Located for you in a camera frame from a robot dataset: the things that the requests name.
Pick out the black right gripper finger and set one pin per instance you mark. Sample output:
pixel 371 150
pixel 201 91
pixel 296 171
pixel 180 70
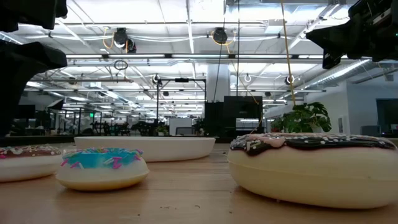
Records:
pixel 335 39

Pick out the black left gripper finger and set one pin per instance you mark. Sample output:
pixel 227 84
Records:
pixel 34 59

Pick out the small chocolate frosted donut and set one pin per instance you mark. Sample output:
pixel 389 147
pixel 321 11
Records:
pixel 25 168

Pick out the small blue frosted donut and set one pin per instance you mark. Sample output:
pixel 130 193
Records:
pixel 102 174

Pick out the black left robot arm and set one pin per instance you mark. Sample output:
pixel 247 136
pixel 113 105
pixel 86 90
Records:
pixel 7 109

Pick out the green potted plant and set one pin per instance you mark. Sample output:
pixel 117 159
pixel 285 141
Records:
pixel 306 119

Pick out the large chocolate pink-drizzled donut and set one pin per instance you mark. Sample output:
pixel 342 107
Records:
pixel 311 177

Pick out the white round plate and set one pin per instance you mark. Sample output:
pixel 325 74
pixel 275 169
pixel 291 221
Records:
pixel 174 149

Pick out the black metal table frame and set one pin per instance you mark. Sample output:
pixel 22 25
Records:
pixel 31 140

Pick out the dark wall monitor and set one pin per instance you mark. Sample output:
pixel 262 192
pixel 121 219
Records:
pixel 387 115

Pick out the distant black frame station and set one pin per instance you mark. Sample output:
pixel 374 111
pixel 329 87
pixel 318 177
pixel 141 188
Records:
pixel 157 102

